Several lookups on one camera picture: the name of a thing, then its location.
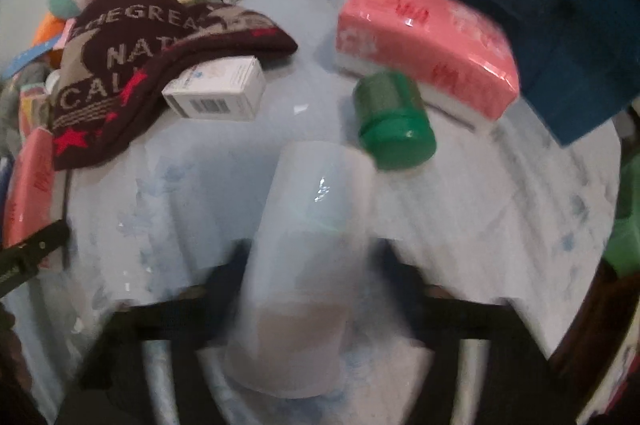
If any small colourful tissue pack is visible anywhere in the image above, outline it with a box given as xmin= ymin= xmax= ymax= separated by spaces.
xmin=17 ymin=82 xmax=51 ymax=131

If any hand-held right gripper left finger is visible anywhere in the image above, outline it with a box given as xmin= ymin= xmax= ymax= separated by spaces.
xmin=55 ymin=237 xmax=251 ymax=425

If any white paper roll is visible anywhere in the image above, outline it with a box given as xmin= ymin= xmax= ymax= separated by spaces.
xmin=222 ymin=140 xmax=376 ymax=401

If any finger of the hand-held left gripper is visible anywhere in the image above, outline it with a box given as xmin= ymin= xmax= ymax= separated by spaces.
xmin=0 ymin=219 xmax=72 ymax=298

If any green capped jar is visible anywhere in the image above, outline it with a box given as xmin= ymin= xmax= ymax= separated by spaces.
xmin=351 ymin=70 xmax=437 ymax=171

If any green cloth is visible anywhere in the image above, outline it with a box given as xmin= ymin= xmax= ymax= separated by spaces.
xmin=602 ymin=165 xmax=640 ymax=278

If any pink tissue pack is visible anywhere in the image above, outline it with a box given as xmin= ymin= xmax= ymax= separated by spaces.
xmin=0 ymin=128 xmax=56 ymax=251
xmin=335 ymin=0 xmax=521 ymax=131

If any blue plastic crate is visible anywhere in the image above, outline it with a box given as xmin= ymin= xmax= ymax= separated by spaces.
xmin=280 ymin=0 xmax=640 ymax=148

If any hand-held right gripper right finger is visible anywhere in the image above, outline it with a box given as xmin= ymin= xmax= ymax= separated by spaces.
xmin=370 ymin=235 xmax=571 ymax=425

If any white cardboard box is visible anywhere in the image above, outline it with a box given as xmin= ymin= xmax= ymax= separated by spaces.
xmin=161 ymin=56 xmax=267 ymax=122

